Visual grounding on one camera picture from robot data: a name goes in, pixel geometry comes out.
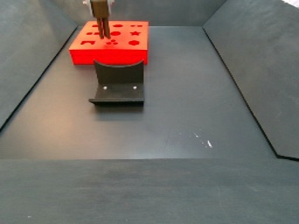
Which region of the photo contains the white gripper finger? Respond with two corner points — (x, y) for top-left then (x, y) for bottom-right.
(81, 0), (90, 5)
(106, 0), (116, 5)

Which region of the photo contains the brown three-prong peg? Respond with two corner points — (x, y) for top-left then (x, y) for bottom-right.
(90, 0), (110, 39)

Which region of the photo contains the red shape-sorting board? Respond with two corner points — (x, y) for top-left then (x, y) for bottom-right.
(69, 21), (149, 65)

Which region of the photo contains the black curved holder stand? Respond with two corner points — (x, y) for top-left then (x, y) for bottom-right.
(88, 61), (145, 105)

